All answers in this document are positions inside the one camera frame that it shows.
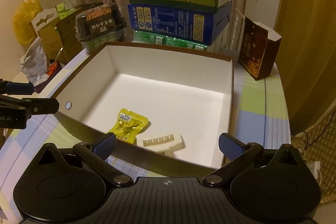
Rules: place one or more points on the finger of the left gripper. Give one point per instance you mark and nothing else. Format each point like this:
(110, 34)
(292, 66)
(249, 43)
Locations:
(12, 88)
(32, 106)

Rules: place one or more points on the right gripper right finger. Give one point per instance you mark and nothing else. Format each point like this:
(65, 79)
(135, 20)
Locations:
(241, 156)

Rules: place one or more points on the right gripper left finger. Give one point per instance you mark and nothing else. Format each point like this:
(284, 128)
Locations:
(95, 155)

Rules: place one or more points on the brown cardboard sorting box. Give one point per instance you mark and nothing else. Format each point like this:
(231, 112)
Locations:
(180, 91)

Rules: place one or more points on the silver foil bag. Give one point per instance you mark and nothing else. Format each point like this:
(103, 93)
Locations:
(35, 63)

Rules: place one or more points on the yellow snack packet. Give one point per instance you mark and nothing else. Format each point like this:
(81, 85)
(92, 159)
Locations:
(128, 125)

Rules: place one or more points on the plaid tablecloth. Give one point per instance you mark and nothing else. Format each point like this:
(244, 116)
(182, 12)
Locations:
(258, 113)

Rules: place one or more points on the brown cardboard carton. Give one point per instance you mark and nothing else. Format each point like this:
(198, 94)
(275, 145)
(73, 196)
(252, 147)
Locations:
(67, 32)

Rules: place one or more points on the cream plastic hair clip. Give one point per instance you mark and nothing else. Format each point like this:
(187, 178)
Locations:
(165, 145)

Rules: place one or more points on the white power strip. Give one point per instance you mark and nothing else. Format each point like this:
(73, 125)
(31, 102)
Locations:
(315, 168)

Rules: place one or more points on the yellow plastic bag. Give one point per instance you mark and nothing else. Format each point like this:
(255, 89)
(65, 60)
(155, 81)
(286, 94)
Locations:
(22, 25)

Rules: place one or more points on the black Honglu food container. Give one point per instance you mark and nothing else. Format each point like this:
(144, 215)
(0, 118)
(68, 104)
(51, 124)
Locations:
(99, 25)

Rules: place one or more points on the dark red gift bag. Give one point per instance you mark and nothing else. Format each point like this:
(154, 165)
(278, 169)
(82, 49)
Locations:
(259, 48)

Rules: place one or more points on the green drink pack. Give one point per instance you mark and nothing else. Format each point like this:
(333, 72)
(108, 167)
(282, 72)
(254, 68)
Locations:
(152, 38)

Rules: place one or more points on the blue milk carton box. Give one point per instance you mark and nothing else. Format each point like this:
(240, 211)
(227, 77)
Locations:
(195, 26)

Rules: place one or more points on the tan door curtain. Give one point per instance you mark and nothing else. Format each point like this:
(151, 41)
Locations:
(306, 59)

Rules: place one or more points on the white handled cardboard box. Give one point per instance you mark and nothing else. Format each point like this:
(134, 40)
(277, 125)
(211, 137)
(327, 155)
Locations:
(44, 25)

